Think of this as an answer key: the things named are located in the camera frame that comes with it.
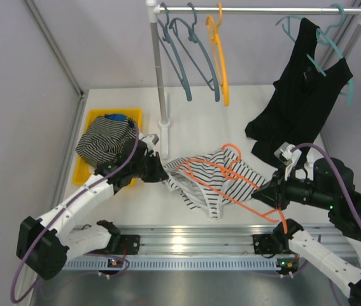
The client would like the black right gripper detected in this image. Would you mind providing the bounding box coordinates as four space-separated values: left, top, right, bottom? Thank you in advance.
251 162 333 208

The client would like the orange plastic hanger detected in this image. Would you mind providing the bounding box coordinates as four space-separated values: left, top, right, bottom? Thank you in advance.
176 143 288 233

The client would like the white black striped tank top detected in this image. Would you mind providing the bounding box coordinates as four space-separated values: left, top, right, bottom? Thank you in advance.
162 148 267 220

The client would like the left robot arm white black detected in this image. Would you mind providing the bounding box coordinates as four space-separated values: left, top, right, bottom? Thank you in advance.
16 134 168 280

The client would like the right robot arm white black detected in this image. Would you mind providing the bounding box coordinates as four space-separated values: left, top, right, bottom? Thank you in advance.
251 158 361 305

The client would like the black tank top hanging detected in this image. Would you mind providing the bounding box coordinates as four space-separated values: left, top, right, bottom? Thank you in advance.
245 18 353 168

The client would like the grey-blue hanger outer left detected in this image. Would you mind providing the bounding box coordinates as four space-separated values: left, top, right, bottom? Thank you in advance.
157 2 192 101

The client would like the grey-blue hanger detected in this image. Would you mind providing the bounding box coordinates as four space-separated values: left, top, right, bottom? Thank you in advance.
157 2 192 101
166 1 220 102

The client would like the yellow plastic hanger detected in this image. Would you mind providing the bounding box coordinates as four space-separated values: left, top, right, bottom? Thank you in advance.
206 3 230 106

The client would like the teal plastic hanger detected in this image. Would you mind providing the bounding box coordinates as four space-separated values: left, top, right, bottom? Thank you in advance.
275 3 355 106

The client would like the dark striped garment in bin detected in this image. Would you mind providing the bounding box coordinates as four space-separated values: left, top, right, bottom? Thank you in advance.
75 115 136 168

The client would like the blue garment in bin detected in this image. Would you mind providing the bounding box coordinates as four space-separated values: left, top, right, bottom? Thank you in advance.
104 113 128 122

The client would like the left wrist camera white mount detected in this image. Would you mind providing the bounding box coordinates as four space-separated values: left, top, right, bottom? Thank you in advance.
139 133 159 151

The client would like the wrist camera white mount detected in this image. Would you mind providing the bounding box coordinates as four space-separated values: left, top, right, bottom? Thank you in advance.
139 133 159 151
274 142 301 181

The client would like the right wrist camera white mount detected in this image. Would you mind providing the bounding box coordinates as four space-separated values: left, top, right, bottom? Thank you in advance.
274 142 301 181

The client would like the aluminium rail base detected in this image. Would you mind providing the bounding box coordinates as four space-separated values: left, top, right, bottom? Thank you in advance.
68 224 359 256

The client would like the white slotted cable duct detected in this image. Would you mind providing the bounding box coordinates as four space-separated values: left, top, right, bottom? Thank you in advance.
63 257 281 271

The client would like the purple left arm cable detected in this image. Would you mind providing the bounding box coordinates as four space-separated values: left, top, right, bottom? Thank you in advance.
10 122 139 303

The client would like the white garment rack frame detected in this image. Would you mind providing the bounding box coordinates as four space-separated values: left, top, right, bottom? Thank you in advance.
146 1 361 159

